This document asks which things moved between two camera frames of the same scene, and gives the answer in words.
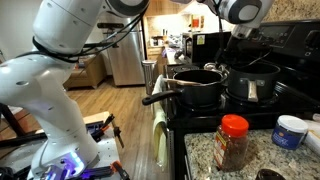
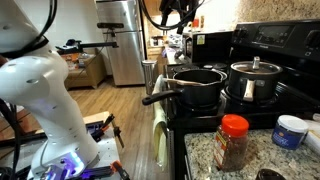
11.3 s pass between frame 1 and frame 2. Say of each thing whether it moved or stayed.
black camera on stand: stayed
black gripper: moved
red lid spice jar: stayed
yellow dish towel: stayed
